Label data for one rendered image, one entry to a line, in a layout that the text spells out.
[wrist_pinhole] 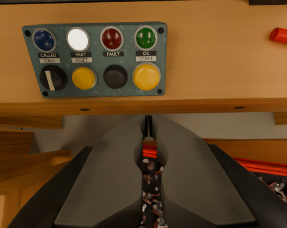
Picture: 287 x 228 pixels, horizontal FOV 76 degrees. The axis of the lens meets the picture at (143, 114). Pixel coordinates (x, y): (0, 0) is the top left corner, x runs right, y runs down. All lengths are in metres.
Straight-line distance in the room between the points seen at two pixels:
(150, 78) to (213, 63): 0.10
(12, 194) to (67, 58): 0.24
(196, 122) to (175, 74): 0.94
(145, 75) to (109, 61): 0.04
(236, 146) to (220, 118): 0.86
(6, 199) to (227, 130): 1.11
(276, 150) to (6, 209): 0.45
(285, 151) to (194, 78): 0.23
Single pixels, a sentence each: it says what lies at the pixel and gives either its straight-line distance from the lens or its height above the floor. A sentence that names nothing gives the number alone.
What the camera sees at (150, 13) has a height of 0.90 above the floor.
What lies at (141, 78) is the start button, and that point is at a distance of 0.20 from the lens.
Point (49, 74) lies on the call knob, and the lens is 0.22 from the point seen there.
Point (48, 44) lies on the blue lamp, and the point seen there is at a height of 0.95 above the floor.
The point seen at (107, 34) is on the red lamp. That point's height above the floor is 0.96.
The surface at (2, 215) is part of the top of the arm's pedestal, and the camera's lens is 0.37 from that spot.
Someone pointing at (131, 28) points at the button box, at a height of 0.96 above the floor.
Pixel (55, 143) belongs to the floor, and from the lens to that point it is 1.26.
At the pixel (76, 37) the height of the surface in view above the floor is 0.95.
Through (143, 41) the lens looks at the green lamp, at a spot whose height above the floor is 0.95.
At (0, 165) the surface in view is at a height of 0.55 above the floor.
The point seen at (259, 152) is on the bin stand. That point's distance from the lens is 0.39.
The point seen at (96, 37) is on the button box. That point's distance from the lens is 0.21.
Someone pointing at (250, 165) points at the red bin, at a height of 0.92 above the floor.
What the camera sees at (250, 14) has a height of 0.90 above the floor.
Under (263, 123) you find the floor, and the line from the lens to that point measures 1.34.
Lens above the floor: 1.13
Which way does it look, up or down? 83 degrees down
